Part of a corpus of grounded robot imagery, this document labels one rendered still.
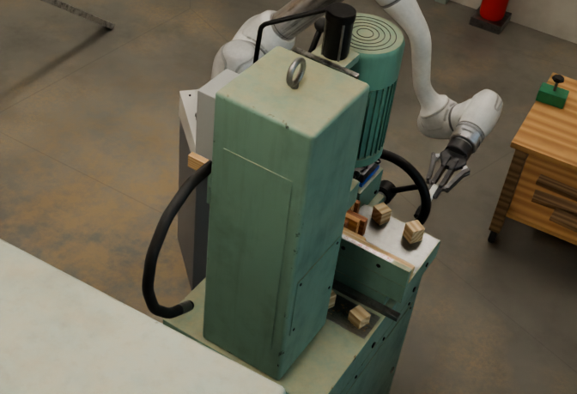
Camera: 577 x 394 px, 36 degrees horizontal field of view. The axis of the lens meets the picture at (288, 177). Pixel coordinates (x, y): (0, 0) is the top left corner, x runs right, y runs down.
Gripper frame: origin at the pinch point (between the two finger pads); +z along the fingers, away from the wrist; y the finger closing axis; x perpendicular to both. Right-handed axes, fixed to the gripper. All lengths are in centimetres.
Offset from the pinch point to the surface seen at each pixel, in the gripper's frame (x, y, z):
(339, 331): -19, 4, 56
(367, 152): -56, -4, 28
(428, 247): -18.6, 11.2, 24.4
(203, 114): -85, -27, 52
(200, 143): -78, -27, 55
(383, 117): -64, -3, 22
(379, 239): -20.3, -0.2, 29.1
